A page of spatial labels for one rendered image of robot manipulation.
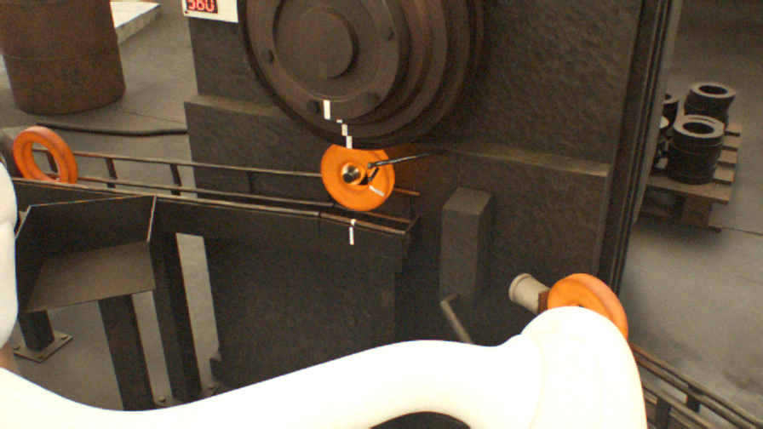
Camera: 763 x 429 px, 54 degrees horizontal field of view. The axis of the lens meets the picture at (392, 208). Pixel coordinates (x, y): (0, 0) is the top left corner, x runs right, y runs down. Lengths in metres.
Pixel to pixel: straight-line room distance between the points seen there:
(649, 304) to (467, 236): 1.29
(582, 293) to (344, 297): 0.70
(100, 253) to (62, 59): 2.50
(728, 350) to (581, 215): 1.15
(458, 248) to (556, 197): 0.21
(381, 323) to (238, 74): 0.65
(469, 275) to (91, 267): 0.81
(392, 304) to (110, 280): 0.59
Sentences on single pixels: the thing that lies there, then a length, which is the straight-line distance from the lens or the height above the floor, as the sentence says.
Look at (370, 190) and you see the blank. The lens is 1.51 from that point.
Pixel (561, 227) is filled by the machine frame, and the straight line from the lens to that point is 1.51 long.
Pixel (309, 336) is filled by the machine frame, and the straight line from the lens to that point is 1.95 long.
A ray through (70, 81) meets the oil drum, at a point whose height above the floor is 0.18.
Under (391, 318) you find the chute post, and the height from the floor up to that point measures 0.50.
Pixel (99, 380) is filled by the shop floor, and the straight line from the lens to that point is 2.38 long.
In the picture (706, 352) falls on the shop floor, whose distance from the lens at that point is 2.50.
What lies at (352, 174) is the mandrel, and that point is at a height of 0.83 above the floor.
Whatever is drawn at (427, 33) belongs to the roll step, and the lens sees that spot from 1.29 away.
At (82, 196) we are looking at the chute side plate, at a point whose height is 0.61.
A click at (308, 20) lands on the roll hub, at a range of 1.31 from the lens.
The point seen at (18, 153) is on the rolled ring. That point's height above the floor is 0.67.
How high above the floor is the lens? 1.50
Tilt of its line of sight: 30 degrees down
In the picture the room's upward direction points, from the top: straight up
